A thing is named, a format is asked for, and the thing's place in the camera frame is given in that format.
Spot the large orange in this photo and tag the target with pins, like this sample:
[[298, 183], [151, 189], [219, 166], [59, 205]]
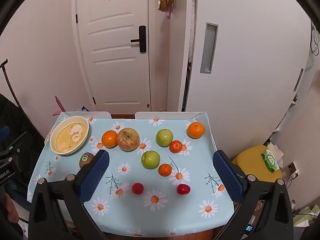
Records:
[[195, 130], [109, 138]]

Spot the small tangerine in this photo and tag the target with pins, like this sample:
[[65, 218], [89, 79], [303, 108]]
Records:
[[176, 146], [165, 169]]

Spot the small red tomato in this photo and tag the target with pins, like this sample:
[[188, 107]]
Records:
[[183, 189], [137, 188]]

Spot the white panelled door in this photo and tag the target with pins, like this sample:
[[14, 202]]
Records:
[[112, 80]]

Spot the green striped cloth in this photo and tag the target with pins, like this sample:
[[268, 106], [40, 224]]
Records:
[[306, 216]]

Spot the metal rack pole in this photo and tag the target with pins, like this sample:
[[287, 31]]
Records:
[[7, 80]]

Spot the yellow stool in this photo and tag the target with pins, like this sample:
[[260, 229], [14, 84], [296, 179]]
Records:
[[247, 160]]

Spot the black padded jacket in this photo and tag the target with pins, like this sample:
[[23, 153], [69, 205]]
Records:
[[31, 140]]

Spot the large red-yellow apple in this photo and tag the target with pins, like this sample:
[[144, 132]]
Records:
[[128, 139]]

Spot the white sliding door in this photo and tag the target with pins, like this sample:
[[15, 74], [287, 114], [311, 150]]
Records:
[[250, 55]]

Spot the cream bowl with duck print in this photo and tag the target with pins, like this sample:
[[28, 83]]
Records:
[[70, 135]]

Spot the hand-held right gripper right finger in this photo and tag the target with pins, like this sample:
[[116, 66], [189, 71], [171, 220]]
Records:
[[228, 180]]

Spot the person's left hand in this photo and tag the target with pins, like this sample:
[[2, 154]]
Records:
[[8, 207]]

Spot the brown kiwi with green sticker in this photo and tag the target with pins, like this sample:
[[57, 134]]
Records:
[[85, 160]]

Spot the light blue daisy tablecloth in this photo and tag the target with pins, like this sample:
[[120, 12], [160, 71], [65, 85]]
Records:
[[130, 217]]

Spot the green apple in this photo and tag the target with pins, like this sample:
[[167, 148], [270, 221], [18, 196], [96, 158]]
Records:
[[164, 137], [150, 159]]

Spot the green tissue pack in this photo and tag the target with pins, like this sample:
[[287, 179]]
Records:
[[270, 161]]

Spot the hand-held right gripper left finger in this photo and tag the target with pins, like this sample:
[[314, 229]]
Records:
[[93, 180]]

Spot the small device with lit screen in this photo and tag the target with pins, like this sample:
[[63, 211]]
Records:
[[249, 228]]

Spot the wall power socket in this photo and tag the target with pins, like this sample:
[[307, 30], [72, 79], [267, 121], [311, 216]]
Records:
[[293, 168]]

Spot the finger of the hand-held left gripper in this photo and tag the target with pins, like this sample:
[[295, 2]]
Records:
[[18, 142], [4, 132]]

